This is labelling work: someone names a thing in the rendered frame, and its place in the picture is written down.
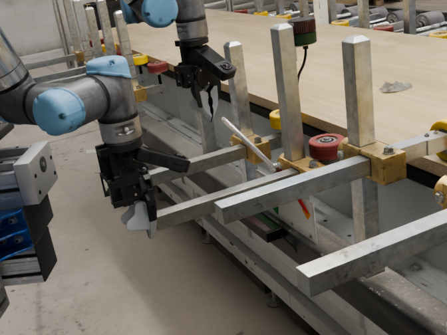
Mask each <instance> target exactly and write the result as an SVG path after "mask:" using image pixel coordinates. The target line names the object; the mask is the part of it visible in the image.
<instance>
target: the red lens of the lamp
mask: <svg viewBox="0 0 447 335"><path fill-rule="evenodd" d="M287 24H289V25H291V26H292V27H293V34H297V33H308V32H311V31H314V30H316V23H315V18H313V20H310V21H305V22H300V23H289V22H288V21H287Z"/></svg>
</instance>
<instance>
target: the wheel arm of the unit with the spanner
mask: <svg viewBox="0 0 447 335"><path fill-rule="evenodd" d="M316 161H318V162H320V163H322V164H325V165H326V166H327V165H330V164H333V163H336V162H339V161H340V159H339V158H337V159H335V160H331V161H323V160H316ZM296 175H299V172H298V171H297V170H295V169H293V168H289V169H286V170H283V171H280V172H277V173H273V174H271V175H267V176H265V177H261V178H258V179H255V180H252V181H249V182H245V183H242V184H239V185H236V186H233V187H229V188H227V189H223V190H221V191H217V192H214V193H211V194H208V195H205V196H202V197H198V198H195V199H192V200H189V201H186V202H183V203H179V204H177V205H173V206H171V207H167V208H164V209H161V210H158V211H157V224H156V228H157V230H159V231H160V230H163V229H166V228H169V227H172V226H175V225H178V224H181V223H184V222H187V221H190V220H193V219H196V218H198V217H202V216H204V215H208V214H210V213H214V212H216V211H215V206H214V202H216V201H219V200H222V199H225V198H228V197H232V196H235V195H238V194H240V193H244V192H246V191H250V190H252V189H256V188H259V187H263V186H265V185H269V184H271V183H275V182H277V181H281V180H283V179H287V178H290V177H293V176H296Z"/></svg>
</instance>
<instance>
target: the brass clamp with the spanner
mask: <svg viewBox="0 0 447 335"><path fill-rule="evenodd" d="M311 160H314V159H312V158H310V157H308V156H305V158H301V159H299V160H295V161H293V162H292V161H290V160H288V159H286V158H284V153H283V154H281V155H280V156H279V157H278V159H277V162H279V163H280V164H281V166H282V171H283V170H286V169H289V168H293V169H295V170H297V171H298V172H299V174H302V173H305V172H308V171H311V170H314V169H318V168H321V167H324V166H326V165H325V164H322V163H320V162H318V161H317V165H318V167H317V168H313V169H311V168H309V167H308V166H309V161H311Z"/></svg>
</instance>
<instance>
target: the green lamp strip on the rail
mask: <svg viewBox="0 0 447 335"><path fill-rule="evenodd" d="M254 216H255V217H257V218H258V219H259V220H261V221H262V222H264V223H265V224H266V225H267V226H269V227H270V228H272V229H273V230H276V229H278V228H280V227H279V226H278V225H276V224H275V223H274V222H272V221H271V220H269V219H268V218H267V217H265V216H264V215H262V214H261V213H257V214H255V215H254Z"/></svg>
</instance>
